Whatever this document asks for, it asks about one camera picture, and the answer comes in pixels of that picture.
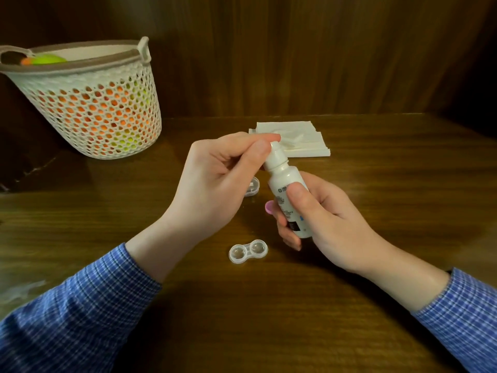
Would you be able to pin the person's left hand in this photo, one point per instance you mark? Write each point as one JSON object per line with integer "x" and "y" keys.
{"x": 209, "y": 190}

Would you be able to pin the person's right hand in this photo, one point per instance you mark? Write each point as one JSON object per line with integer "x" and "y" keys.
{"x": 334, "y": 225}

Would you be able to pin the person's left thumb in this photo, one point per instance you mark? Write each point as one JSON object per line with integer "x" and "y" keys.
{"x": 252, "y": 159}

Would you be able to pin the person's right thumb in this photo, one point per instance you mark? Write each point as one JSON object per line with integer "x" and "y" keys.
{"x": 305, "y": 203}

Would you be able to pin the white bottle cap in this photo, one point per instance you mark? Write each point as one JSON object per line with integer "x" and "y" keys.
{"x": 276, "y": 157}

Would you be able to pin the white solution bottle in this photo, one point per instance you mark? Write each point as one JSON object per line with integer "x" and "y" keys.
{"x": 281, "y": 182}

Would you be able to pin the person's left forearm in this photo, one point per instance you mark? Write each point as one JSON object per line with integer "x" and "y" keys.
{"x": 97, "y": 306}

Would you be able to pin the person's right forearm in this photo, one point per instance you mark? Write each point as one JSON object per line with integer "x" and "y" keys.
{"x": 435, "y": 302}

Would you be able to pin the white lens case lid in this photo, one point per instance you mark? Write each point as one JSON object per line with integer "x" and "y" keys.
{"x": 253, "y": 186}

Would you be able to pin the white paper napkins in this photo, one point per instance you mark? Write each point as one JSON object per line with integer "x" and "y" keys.
{"x": 299, "y": 139}

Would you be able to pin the clear contact lens case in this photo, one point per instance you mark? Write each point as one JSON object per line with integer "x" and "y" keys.
{"x": 248, "y": 251}

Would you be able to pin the white perforated plastic basket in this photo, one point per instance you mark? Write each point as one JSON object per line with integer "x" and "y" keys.
{"x": 97, "y": 108}

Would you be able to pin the green plastic toy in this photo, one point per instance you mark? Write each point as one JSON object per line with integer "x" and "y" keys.
{"x": 48, "y": 59}

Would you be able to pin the orange plastic toy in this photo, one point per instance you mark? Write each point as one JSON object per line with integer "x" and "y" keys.
{"x": 26, "y": 61}

